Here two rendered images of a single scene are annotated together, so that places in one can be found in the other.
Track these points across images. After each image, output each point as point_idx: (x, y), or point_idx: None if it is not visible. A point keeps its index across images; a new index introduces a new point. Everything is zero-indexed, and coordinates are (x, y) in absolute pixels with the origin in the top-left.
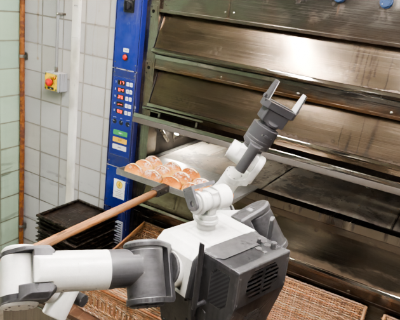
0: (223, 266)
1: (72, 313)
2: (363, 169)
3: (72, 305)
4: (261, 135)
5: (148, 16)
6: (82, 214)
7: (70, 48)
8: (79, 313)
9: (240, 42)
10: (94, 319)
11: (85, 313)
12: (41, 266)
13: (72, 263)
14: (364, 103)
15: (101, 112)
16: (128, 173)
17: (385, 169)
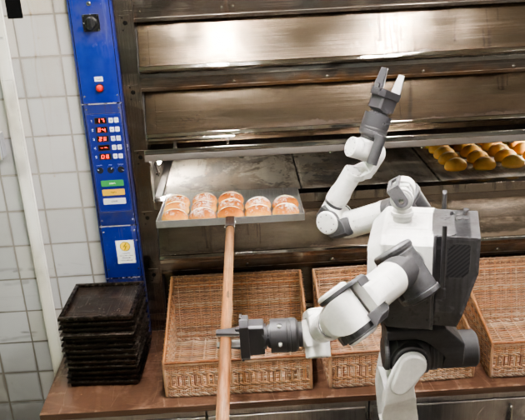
0: (462, 238)
1: (167, 405)
2: (400, 132)
3: (157, 398)
4: (382, 124)
5: (117, 30)
6: (104, 297)
7: (0, 96)
8: (176, 402)
9: (250, 37)
10: (197, 398)
11: (182, 398)
12: (374, 291)
13: (387, 280)
14: (397, 67)
15: (72, 166)
16: (174, 221)
17: (428, 126)
